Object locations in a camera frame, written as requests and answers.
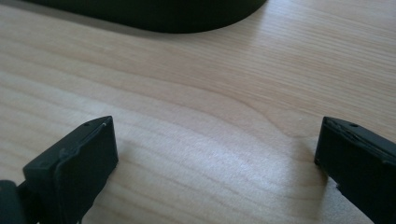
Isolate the dark rounded object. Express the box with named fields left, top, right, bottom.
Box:
left=19, top=0, right=269, bottom=35

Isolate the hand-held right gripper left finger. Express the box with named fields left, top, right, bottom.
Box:
left=22, top=115, right=120, bottom=224

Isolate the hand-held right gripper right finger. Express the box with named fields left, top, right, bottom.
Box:
left=313, top=116, right=396, bottom=224

